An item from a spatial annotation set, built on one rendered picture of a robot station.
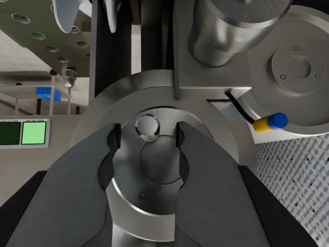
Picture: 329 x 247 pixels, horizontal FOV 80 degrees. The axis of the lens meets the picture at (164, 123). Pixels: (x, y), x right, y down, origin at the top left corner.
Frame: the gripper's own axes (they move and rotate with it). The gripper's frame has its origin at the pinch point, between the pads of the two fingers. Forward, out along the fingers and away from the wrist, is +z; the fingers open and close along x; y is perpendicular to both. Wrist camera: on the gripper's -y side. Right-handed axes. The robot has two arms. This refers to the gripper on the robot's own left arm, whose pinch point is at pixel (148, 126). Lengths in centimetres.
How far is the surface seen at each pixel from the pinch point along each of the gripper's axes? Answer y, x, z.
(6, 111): 191, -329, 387
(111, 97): 0.2, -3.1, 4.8
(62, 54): 2.5, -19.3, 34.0
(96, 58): -2.2, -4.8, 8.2
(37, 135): 20.2, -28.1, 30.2
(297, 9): -6.0, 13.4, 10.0
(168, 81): -0.9, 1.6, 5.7
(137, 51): 41, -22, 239
